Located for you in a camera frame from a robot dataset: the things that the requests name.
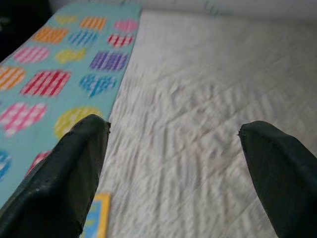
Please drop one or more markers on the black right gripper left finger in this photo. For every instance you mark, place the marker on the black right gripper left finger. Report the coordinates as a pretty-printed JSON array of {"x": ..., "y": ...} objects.
[{"x": 54, "y": 181}]

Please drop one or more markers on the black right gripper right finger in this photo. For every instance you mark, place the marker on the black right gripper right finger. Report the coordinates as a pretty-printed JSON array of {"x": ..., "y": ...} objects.
[{"x": 284, "y": 178}]

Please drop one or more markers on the colourful yellow-edged picture book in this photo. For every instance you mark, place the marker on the colourful yellow-edged picture book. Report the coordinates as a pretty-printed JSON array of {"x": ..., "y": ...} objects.
[{"x": 99, "y": 215}]

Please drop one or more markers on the teal blanket with colourful shapes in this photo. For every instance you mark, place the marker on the teal blanket with colourful shapes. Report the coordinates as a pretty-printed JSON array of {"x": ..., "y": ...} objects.
[{"x": 74, "y": 62}]

